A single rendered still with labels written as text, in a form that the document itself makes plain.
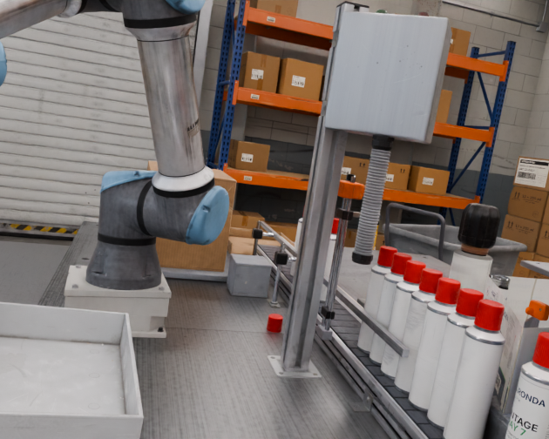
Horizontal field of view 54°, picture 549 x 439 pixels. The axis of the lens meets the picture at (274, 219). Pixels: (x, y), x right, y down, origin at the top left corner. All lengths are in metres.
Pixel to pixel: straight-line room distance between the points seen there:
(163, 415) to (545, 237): 4.12
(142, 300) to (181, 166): 0.29
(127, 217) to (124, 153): 4.24
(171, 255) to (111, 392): 0.90
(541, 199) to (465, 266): 3.52
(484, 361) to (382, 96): 0.43
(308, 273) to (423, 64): 0.41
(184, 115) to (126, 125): 4.35
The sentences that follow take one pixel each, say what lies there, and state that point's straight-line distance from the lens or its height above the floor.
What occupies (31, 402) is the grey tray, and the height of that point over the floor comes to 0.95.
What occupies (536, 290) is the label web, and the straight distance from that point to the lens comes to 1.18.
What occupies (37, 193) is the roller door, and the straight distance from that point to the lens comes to 5.37.
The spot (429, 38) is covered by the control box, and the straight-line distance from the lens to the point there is 0.91.
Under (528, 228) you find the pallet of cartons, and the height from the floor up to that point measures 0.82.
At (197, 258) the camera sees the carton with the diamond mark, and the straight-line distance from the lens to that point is 1.56.
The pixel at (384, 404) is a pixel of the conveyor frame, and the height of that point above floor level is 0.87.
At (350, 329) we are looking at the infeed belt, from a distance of 1.18.
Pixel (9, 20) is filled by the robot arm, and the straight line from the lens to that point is 0.86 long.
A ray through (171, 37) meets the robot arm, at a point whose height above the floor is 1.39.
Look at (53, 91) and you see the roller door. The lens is 5.32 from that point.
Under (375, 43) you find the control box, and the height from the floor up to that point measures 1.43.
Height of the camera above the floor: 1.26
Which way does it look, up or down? 9 degrees down
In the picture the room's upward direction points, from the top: 9 degrees clockwise
